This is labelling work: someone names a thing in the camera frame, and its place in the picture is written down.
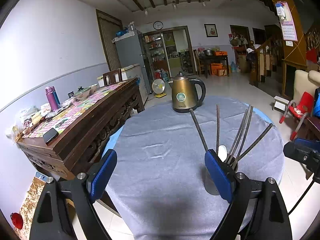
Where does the white chest freezer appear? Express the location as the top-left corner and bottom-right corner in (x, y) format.
(97, 63), (149, 104)

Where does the small white step stool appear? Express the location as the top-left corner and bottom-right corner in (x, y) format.
(273, 95), (289, 112)

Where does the blue bag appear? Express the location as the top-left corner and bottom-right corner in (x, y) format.
(312, 87), (320, 119)

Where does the white ceramic spoon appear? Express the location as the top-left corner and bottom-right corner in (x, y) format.
(217, 145), (228, 162)

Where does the round wall clock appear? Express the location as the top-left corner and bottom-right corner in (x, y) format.
(153, 21), (163, 30)

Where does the beige sofa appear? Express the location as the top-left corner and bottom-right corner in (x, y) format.
(293, 70), (320, 102)

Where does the framed wall picture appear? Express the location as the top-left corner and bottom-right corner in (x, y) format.
(204, 24), (218, 37)

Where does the purple thermos bottle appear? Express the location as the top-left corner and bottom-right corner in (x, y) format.
(45, 87), (59, 111)

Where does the pink wall calendar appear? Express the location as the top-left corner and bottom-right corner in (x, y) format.
(275, 2), (298, 42)

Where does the black phone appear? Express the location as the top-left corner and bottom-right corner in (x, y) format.
(43, 128), (59, 145)

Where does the red plastic child chair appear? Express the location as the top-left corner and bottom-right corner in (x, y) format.
(279, 92), (314, 141)

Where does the dark chopstick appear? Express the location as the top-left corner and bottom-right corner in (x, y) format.
(225, 105), (251, 164)
(236, 123), (274, 163)
(232, 105), (253, 170)
(189, 108), (208, 152)
(215, 104), (220, 155)

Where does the dark wooden sideboard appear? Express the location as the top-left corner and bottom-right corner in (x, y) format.
(17, 78), (144, 179)

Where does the blue thermos bottle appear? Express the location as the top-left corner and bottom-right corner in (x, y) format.
(51, 86), (60, 106)

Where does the dark chopstick on cloth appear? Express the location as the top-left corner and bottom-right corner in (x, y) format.
(232, 105), (253, 170)

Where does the dark wooden side table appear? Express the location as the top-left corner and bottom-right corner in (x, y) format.
(199, 51), (230, 78)

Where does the blue round table cover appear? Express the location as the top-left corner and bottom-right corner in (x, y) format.
(102, 126), (123, 157)

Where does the black cable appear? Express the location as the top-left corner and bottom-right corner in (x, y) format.
(287, 178), (316, 217)

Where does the grey table cloth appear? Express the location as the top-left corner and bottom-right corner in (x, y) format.
(106, 95), (286, 240)

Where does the gold electric kettle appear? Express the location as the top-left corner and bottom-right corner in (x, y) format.
(168, 72), (206, 113)

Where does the grey refrigerator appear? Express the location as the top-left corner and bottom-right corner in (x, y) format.
(112, 29), (153, 94)

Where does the small white fan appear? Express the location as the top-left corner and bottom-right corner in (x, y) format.
(152, 79), (166, 98)

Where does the steel utensil holder cup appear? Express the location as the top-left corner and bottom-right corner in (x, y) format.
(204, 151), (236, 202)

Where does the dark wooden chair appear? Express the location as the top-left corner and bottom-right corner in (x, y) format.
(305, 116), (320, 141)

